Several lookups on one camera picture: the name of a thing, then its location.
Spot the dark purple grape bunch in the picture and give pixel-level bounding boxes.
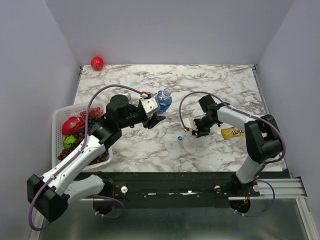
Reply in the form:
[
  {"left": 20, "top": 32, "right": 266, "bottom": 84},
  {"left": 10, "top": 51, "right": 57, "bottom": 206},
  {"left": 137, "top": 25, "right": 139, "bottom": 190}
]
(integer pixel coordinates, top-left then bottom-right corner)
[{"left": 56, "top": 128, "right": 110, "bottom": 166}]

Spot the red apple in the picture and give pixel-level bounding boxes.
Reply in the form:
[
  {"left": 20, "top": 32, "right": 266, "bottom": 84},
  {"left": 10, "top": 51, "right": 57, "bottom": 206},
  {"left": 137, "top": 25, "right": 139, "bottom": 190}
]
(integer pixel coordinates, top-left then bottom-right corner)
[{"left": 90, "top": 56, "right": 104, "bottom": 71}]

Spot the black mounting rail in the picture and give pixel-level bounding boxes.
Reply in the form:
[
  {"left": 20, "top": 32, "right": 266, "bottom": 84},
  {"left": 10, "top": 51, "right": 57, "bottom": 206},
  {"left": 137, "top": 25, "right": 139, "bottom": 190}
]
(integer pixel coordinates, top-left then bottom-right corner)
[{"left": 99, "top": 172, "right": 260, "bottom": 209}]

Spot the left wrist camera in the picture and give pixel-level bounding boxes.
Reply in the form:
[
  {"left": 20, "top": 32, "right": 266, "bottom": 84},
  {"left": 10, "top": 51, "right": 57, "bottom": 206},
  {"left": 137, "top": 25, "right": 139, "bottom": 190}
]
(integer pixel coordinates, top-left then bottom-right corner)
[{"left": 139, "top": 96, "right": 160, "bottom": 118}]

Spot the red grape bunch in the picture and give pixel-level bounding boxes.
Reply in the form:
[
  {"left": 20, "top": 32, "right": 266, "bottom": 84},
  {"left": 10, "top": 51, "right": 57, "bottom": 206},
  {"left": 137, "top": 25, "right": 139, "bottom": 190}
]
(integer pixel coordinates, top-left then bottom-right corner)
[{"left": 79, "top": 107, "right": 104, "bottom": 119}]

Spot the white fruit basket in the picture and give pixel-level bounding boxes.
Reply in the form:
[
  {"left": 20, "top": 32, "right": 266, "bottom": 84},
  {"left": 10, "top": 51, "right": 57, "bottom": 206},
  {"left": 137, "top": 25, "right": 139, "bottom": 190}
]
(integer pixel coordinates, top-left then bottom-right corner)
[{"left": 51, "top": 103, "right": 113, "bottom": 172}]

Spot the blue labelled plastic bottle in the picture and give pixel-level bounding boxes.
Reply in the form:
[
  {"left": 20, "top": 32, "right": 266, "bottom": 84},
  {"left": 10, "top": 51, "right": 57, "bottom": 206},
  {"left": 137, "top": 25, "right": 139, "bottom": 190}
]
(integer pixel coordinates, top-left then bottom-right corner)
[{"left": 155, "top": 88, "right": 172, "bottom": 116}]

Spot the upside-down energy drink can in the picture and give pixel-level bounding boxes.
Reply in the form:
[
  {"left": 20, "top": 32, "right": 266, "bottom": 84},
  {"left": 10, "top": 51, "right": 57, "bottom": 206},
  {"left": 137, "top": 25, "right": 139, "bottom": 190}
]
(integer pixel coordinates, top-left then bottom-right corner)
[{"left": 123, "top": 92, "right": 132, "bottom": 101}]

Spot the green fruit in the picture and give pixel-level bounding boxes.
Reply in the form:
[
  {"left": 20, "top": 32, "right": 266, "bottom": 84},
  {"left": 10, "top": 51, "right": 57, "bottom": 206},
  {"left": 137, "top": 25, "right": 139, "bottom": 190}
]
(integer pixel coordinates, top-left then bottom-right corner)
[{"left": 63, "top": 135, "right": 77, "bottom": 150}]

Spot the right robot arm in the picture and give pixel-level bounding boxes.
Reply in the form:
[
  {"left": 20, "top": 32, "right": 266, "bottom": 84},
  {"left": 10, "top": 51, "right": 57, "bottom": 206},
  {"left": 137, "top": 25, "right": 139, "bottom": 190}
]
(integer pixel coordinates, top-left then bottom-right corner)
[{"left": 191, "top": 95, "right": 286, "bottom": 196}]

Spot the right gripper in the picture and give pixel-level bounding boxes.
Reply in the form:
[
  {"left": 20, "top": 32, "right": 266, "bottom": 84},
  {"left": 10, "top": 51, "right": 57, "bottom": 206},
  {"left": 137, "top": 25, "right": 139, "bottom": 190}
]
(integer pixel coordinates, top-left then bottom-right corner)
[{"left": 189, "top": 115, "right": 217, "bottom": 138}]

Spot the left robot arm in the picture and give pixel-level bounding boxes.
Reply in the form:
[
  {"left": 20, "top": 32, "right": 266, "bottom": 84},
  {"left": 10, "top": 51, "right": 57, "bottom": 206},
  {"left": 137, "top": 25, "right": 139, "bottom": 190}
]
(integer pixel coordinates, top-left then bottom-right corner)
[{"left": 26, "top": 94, "right": 164, "bottom": 223}]

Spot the yellow candy bag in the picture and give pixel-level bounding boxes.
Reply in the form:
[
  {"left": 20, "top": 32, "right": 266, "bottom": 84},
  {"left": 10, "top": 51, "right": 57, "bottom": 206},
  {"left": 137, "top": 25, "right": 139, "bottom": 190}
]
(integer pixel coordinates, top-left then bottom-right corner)
[{"left": 220, "top": 126, "right": 244, "bottom": 140}]

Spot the red dragon fruit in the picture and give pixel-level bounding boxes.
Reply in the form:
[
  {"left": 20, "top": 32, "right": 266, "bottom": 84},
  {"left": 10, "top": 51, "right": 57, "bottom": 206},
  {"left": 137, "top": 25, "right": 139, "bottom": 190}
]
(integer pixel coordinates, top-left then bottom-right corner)
[{"left": 61, "top": 116, "right": 85, "bottom": 136}]

